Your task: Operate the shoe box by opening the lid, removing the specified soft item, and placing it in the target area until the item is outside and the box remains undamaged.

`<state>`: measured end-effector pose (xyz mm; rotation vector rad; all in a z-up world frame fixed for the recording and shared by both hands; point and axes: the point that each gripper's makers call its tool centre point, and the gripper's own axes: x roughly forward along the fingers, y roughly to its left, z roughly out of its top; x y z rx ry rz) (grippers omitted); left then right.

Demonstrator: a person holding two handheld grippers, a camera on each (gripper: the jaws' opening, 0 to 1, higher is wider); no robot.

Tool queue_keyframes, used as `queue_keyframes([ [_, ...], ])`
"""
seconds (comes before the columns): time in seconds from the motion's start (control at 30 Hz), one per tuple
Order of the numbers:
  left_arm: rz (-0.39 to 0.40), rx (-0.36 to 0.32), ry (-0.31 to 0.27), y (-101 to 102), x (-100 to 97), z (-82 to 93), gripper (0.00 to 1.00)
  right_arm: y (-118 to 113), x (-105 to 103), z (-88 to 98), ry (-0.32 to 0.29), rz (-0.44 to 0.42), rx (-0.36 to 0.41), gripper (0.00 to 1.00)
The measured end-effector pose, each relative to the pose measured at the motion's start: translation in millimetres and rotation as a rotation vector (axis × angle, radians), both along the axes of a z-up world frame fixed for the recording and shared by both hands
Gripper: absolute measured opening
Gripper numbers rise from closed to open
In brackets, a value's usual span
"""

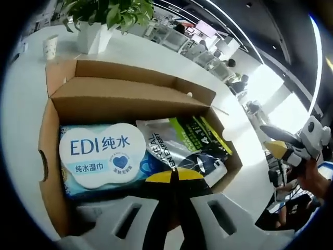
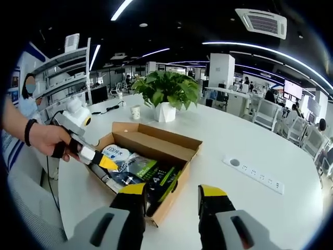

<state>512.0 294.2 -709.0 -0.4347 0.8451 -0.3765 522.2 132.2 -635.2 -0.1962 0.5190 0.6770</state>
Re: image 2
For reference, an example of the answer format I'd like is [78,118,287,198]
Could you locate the ceiling air conditioner unit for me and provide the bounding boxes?
[235,9,287,40]

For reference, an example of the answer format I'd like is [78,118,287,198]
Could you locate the white standing desk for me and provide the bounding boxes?
[205,85,255,115]

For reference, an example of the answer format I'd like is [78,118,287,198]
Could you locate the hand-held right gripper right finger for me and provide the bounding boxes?
[197,184,279,250]

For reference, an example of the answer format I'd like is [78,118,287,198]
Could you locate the white shelf rack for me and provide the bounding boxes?
[33,37,92,107]

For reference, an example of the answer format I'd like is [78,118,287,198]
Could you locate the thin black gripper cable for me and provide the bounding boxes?
[46,155,61,211]

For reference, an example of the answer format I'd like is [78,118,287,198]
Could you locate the black power cable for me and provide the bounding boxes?
[92,101,123,115]

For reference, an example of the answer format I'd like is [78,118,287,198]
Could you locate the wall display screen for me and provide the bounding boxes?
[283,79,304,99]

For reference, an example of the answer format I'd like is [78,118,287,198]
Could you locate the row of white office chairs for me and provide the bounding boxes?
[251,98,333,170]

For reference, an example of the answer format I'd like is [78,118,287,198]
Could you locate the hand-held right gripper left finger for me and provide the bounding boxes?
[66,182,148,250]

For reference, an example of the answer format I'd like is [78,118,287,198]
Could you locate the white table power strip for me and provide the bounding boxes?
[222,155,285,195]

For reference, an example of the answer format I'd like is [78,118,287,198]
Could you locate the grey mesh office chair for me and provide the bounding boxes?
[7,166,68,250]

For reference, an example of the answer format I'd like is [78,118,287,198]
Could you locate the green plant in white pot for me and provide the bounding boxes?
[131,70,200,123]

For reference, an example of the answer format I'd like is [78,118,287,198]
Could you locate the white soft wipes packet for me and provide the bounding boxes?
[100,144,131,160]

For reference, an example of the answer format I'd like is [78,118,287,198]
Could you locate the person's left hand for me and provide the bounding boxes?
[39,124,81,163]

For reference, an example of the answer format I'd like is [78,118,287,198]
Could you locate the white printed paper cup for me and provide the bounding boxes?
[130,104,142,120]

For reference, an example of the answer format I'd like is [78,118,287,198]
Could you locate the black desk monitor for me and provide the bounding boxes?
[91,85,109,104]

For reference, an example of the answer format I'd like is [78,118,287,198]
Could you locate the white vented device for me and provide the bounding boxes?
[64,33,80,52]

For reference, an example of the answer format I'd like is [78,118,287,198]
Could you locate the blue white display board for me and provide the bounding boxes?
[1,41,50,172]

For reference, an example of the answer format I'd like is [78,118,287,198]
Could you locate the brown cardboard shoe box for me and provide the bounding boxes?
[87,121,203,228]

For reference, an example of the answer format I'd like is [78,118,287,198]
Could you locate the black wristband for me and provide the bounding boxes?
[24,118,39,147]

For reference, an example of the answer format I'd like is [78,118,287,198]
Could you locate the grey printed soft packet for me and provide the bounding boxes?
[109,153,158,188]

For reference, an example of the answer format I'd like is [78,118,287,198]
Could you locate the green black packet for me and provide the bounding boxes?
[135,159,182,203]

